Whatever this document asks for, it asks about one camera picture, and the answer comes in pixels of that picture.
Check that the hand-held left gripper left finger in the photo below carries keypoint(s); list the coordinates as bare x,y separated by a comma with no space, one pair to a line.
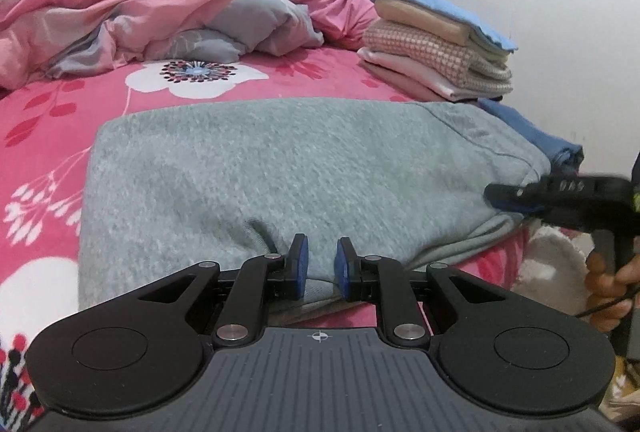
300,267

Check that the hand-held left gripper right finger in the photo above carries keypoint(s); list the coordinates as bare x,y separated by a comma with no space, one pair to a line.
341,269

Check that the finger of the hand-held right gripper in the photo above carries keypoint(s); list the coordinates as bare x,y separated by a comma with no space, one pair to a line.
502,198

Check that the grey sweatshirt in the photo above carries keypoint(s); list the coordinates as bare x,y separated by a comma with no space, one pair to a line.
275,162

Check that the person's right hand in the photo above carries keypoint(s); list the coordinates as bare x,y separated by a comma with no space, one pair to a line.
600,284

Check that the white fluffy clothing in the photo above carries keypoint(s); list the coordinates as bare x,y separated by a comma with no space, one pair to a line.
555,262

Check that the dark blue folded cloth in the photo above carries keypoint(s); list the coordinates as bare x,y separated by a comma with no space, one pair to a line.
530,132

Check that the pink checked folded cloth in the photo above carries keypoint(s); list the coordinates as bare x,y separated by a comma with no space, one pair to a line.
430,57

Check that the beige folded cloth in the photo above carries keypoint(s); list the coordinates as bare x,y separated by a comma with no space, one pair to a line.
420,19

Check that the pink floral blanket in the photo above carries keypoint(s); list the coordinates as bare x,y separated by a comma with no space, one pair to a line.
50,137

